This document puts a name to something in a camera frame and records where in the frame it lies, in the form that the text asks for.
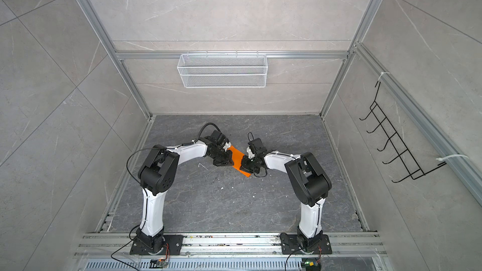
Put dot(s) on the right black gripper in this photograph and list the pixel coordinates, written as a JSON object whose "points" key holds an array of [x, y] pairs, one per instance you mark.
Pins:
{"points": [[245, 165]]}

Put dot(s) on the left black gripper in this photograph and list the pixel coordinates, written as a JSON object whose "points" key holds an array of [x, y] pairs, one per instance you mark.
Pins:
{"points": [[228, 160]]}

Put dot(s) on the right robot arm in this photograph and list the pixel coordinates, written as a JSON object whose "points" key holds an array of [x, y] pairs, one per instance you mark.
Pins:
{"points": [[311, 185]]}

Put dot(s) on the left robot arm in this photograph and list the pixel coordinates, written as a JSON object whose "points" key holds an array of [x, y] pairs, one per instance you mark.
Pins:
{"points": [[156, 176]]}

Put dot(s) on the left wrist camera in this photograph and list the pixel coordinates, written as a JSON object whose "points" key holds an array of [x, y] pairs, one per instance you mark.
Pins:
{"points": [[220, 140]]}

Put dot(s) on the white wire mesh basket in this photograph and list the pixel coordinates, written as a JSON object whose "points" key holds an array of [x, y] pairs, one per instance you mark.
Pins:
{"points": [[228, 70]]}

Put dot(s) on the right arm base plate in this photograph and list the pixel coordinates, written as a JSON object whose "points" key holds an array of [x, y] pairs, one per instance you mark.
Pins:
{"points": [[299, 244]]}

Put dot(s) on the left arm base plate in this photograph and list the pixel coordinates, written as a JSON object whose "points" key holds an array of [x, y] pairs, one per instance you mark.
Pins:
{"points": [[167, 244]]}

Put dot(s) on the white vented cable duct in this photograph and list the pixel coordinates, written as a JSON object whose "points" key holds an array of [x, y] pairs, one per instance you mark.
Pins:
{"points": [[197, 264]]}

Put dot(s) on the aluminium mounting rail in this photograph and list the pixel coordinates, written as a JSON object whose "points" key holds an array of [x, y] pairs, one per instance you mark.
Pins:
{"points": [[210, 245]]}

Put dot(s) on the black wire hook rack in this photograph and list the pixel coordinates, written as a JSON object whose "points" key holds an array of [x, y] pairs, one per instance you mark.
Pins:
{"points": [[394, 140]]}

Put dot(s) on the white cable tie lower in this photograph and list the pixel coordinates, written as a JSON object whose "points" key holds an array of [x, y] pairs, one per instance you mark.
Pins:
{"points": [[445, 158]]}

